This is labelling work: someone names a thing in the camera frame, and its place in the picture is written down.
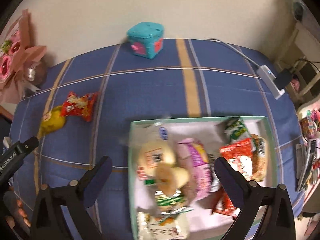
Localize cluttered side items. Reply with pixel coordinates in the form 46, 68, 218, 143
296, 99, 319, 192

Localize purple pink snack packet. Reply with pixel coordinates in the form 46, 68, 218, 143
175, 138, 212, 203

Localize orange red patterned packet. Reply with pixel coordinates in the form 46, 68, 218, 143
211, 187, 238, 220

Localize white power strip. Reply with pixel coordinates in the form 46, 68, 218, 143
257, 65, 285, 100

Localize tan wrapped cake packet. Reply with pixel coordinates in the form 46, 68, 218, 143
251, 134, 268, 181

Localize red white small packet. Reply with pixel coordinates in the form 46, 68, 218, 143
219, 138, 253, 180

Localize white packet with orange print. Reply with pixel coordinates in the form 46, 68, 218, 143
137, 212, 190, 239

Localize pink flower bouquet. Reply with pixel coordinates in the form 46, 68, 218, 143
1, 9, 47, 104

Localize clear wrapped bread bun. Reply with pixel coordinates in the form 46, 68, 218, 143
129, 121, 176, 180

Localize yellow snack packet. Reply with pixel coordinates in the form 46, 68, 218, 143
37, 105, 67, 138

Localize teal house-shaped tin box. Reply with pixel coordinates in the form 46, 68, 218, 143
126, 22, 164, 59

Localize white power cable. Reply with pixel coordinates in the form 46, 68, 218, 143
206, 37, 261, 68

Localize pale yellow jelly cup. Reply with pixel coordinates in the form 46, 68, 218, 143
155, 163, 190, 197

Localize green peas snack packet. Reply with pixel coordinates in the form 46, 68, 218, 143
224, 116, 253, 144

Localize blue plaid tablecloth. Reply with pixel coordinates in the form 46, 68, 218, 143
10, 39, 304, 239

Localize red snack packet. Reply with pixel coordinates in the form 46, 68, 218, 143
60, 92, 98, 122

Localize white tray with green rim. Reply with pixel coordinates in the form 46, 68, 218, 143
127, 115, 278, 240

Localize black plug adapter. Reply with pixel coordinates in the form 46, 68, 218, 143
274, 69, 293, 90

